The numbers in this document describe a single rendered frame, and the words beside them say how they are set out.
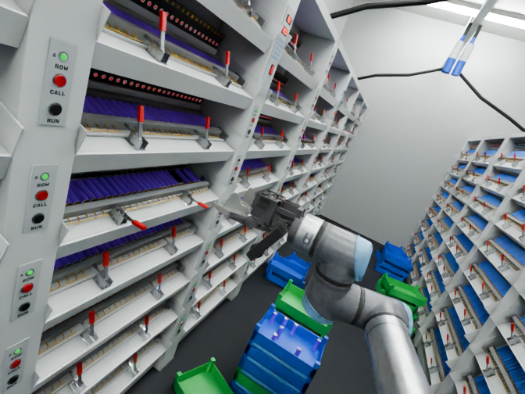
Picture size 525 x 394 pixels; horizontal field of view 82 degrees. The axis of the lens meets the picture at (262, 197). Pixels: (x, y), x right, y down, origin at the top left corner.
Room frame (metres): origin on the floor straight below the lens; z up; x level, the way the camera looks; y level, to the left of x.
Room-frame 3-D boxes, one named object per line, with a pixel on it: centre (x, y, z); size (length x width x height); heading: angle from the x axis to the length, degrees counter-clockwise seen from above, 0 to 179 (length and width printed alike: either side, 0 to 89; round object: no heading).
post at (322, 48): (1.81, 0.02, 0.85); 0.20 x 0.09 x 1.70; 73
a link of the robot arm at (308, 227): (0.66, -0.13, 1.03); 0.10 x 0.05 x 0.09; 163
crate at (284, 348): (1.15, -0.35, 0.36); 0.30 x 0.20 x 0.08; 72
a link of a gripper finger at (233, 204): (0.67, 0.06, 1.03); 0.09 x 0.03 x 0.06; 96
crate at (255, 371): (1.15, -0.35, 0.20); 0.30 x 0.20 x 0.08; 72
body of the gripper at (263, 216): (0.69, -0.05, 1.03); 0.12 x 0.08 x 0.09; 73
